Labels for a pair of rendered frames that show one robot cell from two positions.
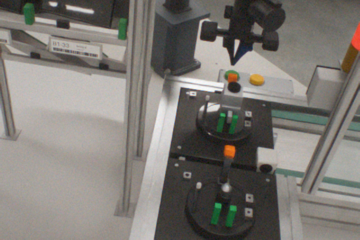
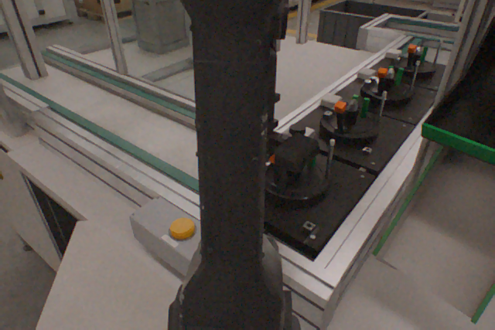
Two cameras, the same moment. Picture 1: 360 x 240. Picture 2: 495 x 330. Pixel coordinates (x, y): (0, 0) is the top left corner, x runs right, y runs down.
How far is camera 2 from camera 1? 135 cm
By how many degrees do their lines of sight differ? 99
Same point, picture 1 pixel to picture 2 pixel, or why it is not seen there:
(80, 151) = not seen: hidden behind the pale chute
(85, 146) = not seen: hidden behind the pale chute
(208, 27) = (304, 140)
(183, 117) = (339, 205)
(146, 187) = (408, 162)
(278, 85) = (162, 212)
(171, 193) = (387, 147)
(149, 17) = (460, 53)
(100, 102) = not seen: outside the picture
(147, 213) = (411, 151)
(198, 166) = (349, 157)
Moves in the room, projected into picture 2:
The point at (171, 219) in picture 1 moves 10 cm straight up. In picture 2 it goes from (392, 134) to (403, 96)
